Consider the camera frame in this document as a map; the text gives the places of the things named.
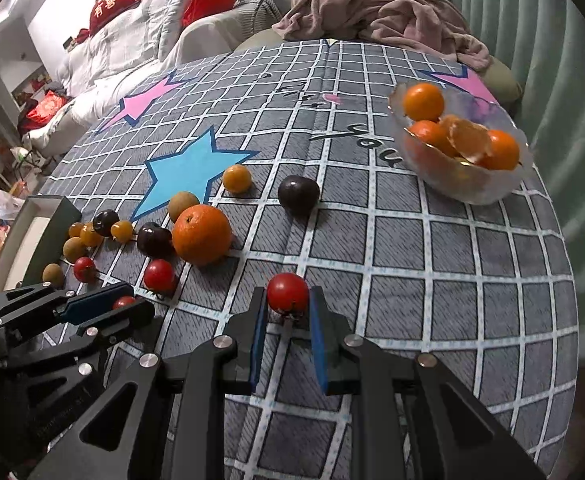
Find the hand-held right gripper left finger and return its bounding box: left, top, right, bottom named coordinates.
left=27, top=287, right=269, bottom=480

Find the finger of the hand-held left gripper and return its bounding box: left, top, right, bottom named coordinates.
left=0, top=281, right=136, bottom=332
left=0, top=300, right=156, bottom=377

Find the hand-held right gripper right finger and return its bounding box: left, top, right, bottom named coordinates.
left=309, top=285, right=548, bottom=480

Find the brown longan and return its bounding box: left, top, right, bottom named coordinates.
left=42, top=263, right=65, bottom=288
left=63, top=237, right=86, bottom=263

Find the small dark purple plum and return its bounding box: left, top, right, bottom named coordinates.
left=93, top=209, right=120, bottom=237

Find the dark green box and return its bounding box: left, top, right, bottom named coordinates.
left=0, top=195, right=82, bottom=293

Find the grey checked star blanket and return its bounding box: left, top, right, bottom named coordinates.
left=2, top=37, right=579, bottom=480

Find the large orange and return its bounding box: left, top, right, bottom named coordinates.
left=172, top=204, right=233, bottom=266

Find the green-brown kiwi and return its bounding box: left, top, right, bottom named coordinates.
left=168, top=191, right=201, bottom=223

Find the small yellow orange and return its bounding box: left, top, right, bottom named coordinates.
left=222, top=164, right=252, bottom=194

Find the red patterned cushion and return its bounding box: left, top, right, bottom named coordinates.
left=18, top=91, right=69, bottom=133

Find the clear glass bowl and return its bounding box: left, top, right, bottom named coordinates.
left=389, top=81, right=534, bottom=205

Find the mandarin orange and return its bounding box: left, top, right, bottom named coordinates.
left=403, top=83, right=445, bottom=122
left=409, top=120, right=450, bottom=157
left=478, top=129, right=521, bottom=171

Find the white quilt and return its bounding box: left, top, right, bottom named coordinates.
left=22, top=0, right=283, bottom=153

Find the plain red pillow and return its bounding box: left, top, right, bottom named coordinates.
left=181, top=0, right=237, bottom=29

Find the beige armchair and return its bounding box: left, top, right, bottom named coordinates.
left=232, top=0, right=524, bottom=106

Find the pink fleece blanket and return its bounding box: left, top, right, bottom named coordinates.
left=271, top=0, right=493, bottom=72

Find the pale green curtain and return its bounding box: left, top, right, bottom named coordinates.
left=425, top=0, right=585, bottom=361

